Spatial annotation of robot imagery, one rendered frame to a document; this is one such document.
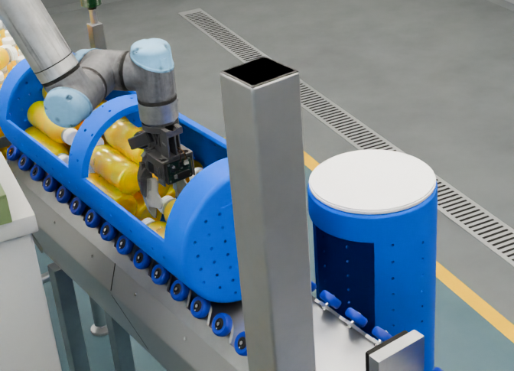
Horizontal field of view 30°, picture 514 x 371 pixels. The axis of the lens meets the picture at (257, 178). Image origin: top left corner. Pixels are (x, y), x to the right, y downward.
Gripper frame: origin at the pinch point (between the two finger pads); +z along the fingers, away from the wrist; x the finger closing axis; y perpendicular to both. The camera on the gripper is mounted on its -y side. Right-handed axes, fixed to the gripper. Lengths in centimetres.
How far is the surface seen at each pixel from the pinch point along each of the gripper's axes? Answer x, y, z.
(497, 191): 199, -81, 110
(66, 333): -3, -64, 69
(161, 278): -5.2, 4.0, 13.4
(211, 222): -1.5, 19.8, -5.8
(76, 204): -4.7, -35.1, 13.4
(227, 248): 1.3, 19.9, 1.4
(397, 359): 5, 63, 3
